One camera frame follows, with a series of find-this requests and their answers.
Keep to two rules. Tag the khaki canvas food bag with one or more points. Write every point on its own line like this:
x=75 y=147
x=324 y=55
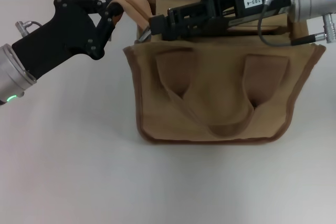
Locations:
x=215 y=90

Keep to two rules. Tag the silver zipper pull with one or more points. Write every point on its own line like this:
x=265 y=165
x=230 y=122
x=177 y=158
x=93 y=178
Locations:
x=144 y=36

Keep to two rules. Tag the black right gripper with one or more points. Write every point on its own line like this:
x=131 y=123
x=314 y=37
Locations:
x=262 y=1

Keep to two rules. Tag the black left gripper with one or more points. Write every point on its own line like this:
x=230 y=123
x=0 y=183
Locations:
x=65 y=30

